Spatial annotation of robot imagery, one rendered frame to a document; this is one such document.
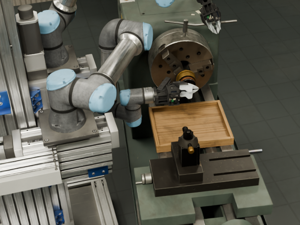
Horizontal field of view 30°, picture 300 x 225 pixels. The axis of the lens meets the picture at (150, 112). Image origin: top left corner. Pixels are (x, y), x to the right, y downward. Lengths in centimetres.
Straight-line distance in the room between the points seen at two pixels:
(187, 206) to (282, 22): 344
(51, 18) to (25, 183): 78
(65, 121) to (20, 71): 27
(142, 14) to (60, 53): 48
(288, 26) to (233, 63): 83
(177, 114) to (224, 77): 188
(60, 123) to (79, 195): 115
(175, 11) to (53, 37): 65
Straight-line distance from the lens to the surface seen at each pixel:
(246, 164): 238
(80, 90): 213
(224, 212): 235
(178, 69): 264
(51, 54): 264
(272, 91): 449
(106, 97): 211
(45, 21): 259
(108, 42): 248
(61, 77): 217
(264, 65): 479
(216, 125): 270
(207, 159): 239
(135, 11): 289
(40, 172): 225
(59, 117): 224
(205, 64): 270
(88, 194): 334
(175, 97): 254
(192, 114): 276
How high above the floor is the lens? 259
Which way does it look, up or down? 38 degrees down
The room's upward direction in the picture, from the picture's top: 2 degrees counter-clockwise
